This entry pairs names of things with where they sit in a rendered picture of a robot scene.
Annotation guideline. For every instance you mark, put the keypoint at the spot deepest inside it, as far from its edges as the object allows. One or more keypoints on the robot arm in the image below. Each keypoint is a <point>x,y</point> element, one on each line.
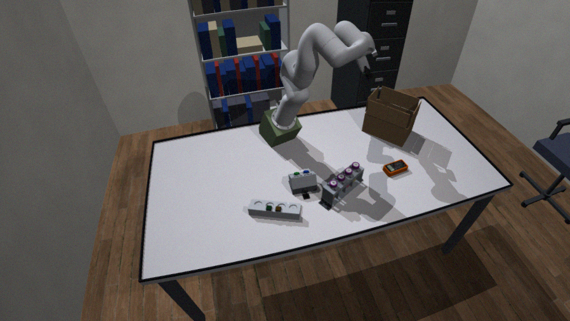
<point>347,44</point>

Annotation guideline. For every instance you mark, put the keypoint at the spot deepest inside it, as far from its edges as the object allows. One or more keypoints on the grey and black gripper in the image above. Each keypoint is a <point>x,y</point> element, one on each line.
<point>363,64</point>

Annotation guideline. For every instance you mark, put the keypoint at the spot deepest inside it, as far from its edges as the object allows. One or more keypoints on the grey button housing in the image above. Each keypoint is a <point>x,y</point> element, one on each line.
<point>303,182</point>

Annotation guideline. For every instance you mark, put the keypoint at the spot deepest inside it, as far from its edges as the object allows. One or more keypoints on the brown cardboard box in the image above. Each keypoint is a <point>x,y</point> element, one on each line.
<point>391,116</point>

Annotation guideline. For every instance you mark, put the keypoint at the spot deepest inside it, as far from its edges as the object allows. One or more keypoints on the orange rectangular block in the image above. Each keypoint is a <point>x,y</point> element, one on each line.
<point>394,168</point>

